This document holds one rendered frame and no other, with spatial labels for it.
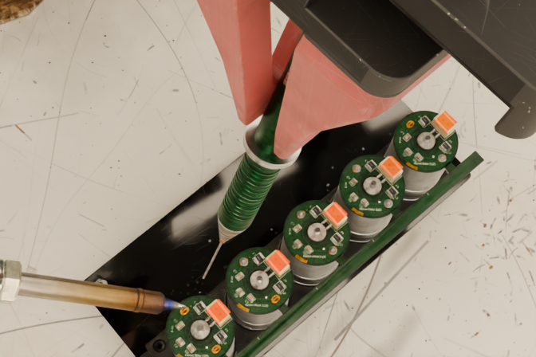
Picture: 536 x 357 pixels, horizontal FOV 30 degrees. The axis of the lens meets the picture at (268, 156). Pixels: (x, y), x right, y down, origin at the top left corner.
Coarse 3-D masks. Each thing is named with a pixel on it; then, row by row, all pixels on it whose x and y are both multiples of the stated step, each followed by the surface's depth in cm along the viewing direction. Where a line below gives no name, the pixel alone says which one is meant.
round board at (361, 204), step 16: (352, 160) 38; (368, 160) 38; (352, 176) 38; (368, 176) 38; (400, 176) 38; (352, 192) 38; (384, 192) 38; (400, 192) 38; (352, 208) 38; (368, 208) 38; (384, 208) 38
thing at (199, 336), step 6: (192, 324) 36; (198, 324) 36; (204, 324) 36; (192, 330) 36; (204, 330) 36; (210, 330) 36; (192, 336) 36; (198, 336) 36; (204, 336) 36; (216, 348) 36; (174, 354) 39; (228, 354) 37
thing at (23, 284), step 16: (0, 272) 33; (16, 272) 33; (0, 288) 33; (16, 288) 33; (32, 288) 34; (48, 288) 34; (64, 288) 34; (80, 288) 34; (96, 288) 35; (112, 288) 35; (128, 288) 35; (96, 304) 35; (112, 304) 35; (128, 304) 35; (144, 304) 35; (160, 304) 35
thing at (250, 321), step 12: (252, 276) 37; (264, 276) 37; (264, 288) 37; (228, 300) 39; (276, 300) 37; (288, 300) 39; (240, 312) 38; (276, 312) 37; (240, 324) 40; (252, 324) 39; (264, 324) 39
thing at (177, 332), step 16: (192, 304) 36; (208, 304) 36; (176, 320) 36; (192, 320) 36; (208, 320) 36; (176, 336) 36; (224, 336) 36; (176, 352) 36; (192, 352) 36; (208, 352) 36; (224, 352) 36
